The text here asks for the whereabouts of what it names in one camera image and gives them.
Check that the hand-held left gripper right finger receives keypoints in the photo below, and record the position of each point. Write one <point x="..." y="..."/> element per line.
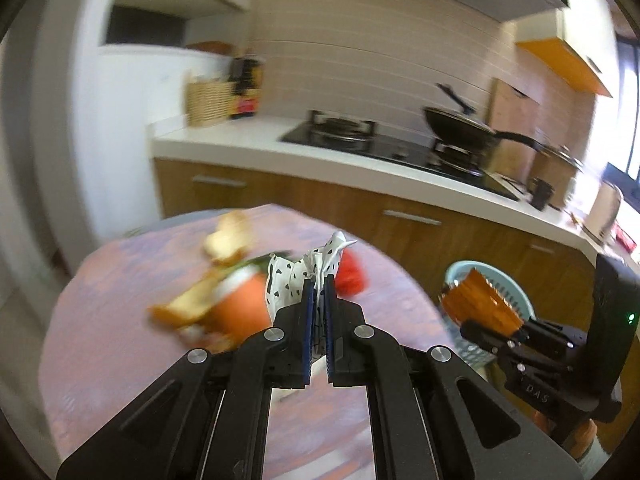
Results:
<point x="328" y="330"/>

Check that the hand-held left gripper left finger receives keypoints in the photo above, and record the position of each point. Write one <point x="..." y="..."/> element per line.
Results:
<point x="308" y="330"/>

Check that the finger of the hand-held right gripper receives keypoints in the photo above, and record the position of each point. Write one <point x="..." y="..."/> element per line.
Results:
<point x="555" y="332"/>
<point x="492" y="337"/>

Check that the orange packet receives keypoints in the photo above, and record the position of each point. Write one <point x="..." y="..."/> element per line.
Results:
<point x="480" y="300"/>

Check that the light blue plastic basket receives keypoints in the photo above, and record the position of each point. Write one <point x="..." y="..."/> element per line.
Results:
<point x="507" y="292"/>

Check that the red and white paper cup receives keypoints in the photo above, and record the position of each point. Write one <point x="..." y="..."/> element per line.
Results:
<point x="351" y="277"/>

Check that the white polka dot wrapper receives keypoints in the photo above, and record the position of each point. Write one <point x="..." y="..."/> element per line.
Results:
<point x="292" y="272"/>

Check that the orange paper cup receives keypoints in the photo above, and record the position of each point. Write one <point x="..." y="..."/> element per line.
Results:
<point x="240" y="307"/>

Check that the green lettuce leaf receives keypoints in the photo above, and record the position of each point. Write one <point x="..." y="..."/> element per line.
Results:
<point x="252" y="262"/>

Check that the burger bun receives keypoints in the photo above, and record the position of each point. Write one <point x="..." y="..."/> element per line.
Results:
<point x="227" y="240"/>

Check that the toast slice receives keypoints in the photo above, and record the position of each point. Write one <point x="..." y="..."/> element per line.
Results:
<point x="185" y="305"/>

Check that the person's right hand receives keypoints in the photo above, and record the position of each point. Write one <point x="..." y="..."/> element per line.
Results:
<point x="586" y="440"/>

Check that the wooden base cabinet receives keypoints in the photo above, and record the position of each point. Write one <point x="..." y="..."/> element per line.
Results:
<point x="340" y="220"/>

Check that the cream electric kettle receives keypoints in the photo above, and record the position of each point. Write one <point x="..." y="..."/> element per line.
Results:
<point x="602" y="210"/>

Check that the black cup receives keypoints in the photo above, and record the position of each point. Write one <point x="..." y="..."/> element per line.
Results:
<point x="541" y="194"/>

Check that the beige rice cooker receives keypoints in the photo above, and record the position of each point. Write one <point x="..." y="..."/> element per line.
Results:
<point x="555" y="175"/>

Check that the pink floral tablecloth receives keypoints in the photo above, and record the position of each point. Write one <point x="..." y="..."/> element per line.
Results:
<point x="130" y="320"/>

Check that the black glass gas hob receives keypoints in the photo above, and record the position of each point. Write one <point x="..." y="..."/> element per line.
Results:
<point x="395" y="152"/>

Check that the black wok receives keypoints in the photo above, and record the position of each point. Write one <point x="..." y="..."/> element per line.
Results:
<point x="460" y="127"/>

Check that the wooden cutting board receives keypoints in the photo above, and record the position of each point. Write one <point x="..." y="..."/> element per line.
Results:
<point x="515" y="110"/>

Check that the window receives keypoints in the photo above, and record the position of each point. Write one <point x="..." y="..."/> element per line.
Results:
<point x="630" y="110"/>

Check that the large dark sauce bottle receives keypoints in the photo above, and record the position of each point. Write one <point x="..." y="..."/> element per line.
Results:
<point x="250" y="92"/>

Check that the beige slotted utensil basket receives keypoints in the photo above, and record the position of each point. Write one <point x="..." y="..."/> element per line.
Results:
<point x="207" y="102"/>

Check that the small dark sauce bottle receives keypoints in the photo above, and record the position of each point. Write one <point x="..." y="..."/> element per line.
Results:
<point x="236" y="77"/>

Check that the wall cabinet with orange underside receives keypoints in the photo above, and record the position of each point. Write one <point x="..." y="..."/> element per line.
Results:
<point x="565" y="60"/>

